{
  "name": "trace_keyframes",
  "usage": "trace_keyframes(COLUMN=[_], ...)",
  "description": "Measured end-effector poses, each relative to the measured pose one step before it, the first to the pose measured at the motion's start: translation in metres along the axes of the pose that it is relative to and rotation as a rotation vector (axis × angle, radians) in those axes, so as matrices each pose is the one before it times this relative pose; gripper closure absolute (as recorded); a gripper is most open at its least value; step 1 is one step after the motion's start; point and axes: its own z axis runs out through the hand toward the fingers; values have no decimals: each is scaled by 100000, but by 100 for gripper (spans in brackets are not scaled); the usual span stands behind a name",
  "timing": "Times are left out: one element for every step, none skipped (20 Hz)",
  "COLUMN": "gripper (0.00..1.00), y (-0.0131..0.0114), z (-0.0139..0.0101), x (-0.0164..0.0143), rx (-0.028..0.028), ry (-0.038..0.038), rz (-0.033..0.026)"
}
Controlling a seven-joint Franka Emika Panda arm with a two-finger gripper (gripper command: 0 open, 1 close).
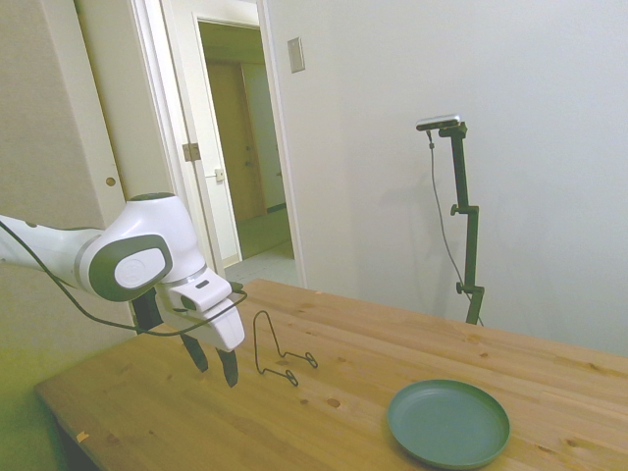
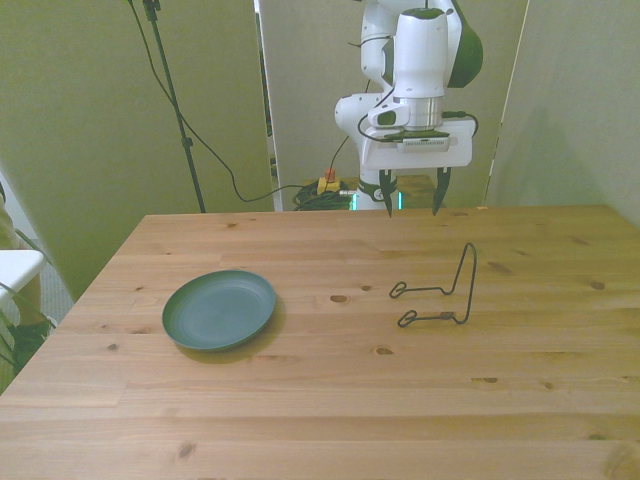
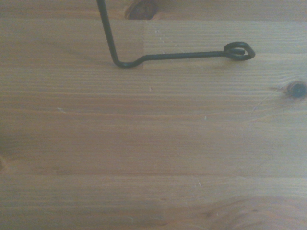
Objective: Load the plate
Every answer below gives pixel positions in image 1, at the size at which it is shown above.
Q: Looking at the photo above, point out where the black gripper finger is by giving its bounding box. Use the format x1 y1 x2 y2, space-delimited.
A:
182 333 210 376
217 346 241 390

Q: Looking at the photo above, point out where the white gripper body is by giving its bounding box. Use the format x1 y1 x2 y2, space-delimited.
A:
161 304 246 352

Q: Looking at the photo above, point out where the teal green plate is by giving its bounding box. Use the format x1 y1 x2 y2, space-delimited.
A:
386 378 512 469

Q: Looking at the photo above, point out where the white open door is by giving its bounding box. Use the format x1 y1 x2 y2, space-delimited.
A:
73 0 197 236

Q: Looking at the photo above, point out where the beige partition panel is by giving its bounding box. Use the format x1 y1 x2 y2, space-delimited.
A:
0 0 139 354

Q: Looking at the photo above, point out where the black wire plate stand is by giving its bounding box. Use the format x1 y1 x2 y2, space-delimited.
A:
251 309 320 388

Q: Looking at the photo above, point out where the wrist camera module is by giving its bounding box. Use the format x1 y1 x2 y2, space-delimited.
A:
131 288 164 332

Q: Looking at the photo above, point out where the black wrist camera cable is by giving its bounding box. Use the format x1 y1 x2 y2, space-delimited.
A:
0 220 249 338

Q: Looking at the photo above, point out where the white door frame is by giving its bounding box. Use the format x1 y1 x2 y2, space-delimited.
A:
131 0 309 290

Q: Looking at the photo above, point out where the black camera stand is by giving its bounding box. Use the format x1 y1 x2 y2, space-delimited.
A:
437 123 487 327

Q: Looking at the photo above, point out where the grey wall switch plate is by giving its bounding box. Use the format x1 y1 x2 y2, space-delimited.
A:
286 35 306 76

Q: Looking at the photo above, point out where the silver exterior camera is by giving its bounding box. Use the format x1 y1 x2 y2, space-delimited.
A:
415 113 464 133

